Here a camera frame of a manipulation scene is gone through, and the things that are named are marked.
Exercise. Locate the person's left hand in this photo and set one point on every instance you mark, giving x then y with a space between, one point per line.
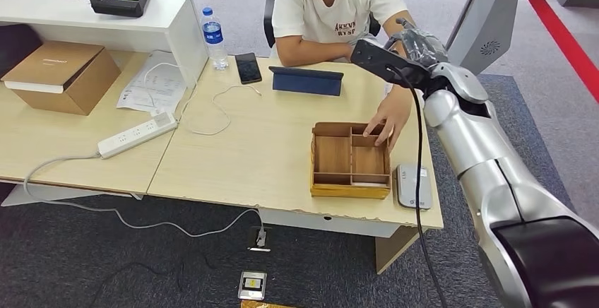
398 114

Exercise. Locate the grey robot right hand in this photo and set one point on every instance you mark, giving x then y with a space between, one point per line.
426 48

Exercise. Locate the wooden compartment tray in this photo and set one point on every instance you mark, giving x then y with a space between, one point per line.
332 156

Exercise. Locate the person's left forearm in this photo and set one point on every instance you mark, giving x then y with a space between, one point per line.
403 89

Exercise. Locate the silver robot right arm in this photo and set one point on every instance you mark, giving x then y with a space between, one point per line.
472 142

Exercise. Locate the person's right forearm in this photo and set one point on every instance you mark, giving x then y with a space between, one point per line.
311 52

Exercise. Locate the grey card reader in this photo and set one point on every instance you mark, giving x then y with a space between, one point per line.
407 189

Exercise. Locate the white room key card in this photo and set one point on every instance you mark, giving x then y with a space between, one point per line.
369 184

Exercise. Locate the person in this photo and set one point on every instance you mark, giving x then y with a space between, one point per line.
323 15

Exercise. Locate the grey kiosk screen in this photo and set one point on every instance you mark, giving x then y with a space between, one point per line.
491 15

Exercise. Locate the blue tablet case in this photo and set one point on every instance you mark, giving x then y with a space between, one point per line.
306 85

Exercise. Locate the white desk apron panel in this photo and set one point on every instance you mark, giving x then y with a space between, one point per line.
327 224

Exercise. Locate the wooden desk leg panel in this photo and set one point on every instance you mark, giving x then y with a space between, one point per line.
393 249

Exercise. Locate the black smartphone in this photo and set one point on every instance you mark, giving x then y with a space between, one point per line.
248 68

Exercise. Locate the black office chair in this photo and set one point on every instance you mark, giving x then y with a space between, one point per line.
269 20

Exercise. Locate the floor plug outlet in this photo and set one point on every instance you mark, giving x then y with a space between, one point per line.
259 242

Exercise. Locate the clear plastic water bottle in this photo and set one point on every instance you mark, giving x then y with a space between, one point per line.
214 39

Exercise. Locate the silver floor socket box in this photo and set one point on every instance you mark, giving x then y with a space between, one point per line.
252 286

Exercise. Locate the yellow floor marker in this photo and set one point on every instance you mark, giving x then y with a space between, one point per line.
262 305

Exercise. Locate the printed paper sheets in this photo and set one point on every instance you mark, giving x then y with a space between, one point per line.
140 96

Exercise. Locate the white power strip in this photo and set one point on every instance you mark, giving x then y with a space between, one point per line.
136 134

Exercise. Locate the white shelf unit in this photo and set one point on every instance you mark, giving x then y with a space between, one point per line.
140 20

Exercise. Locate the brown cardboard box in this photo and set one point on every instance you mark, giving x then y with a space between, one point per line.
61 76

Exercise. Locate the white desk support panel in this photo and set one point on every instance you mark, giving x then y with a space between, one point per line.
47 196

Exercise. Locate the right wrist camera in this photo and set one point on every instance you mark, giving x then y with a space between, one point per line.
379 60

